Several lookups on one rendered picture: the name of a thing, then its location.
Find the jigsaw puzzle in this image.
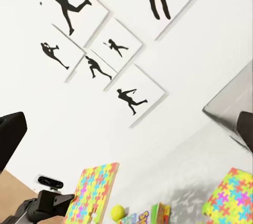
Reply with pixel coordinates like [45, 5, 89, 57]
[202, 168, 253, 224]
[63, 162, 120, 224]

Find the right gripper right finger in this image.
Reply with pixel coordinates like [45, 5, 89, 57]
[236, 111, 253, 153]

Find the tennis ball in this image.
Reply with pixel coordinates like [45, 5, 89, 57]
[110, 204, 125, 222]

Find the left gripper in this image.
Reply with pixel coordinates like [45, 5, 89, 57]
[33, 190, 75, 220]

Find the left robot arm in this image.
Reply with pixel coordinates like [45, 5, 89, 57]
[1, 174, 75, 224]

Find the board game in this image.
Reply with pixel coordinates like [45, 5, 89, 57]
[116, 202, 170, 224]

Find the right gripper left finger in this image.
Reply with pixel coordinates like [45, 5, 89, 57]
[0, 111, 27, 174]

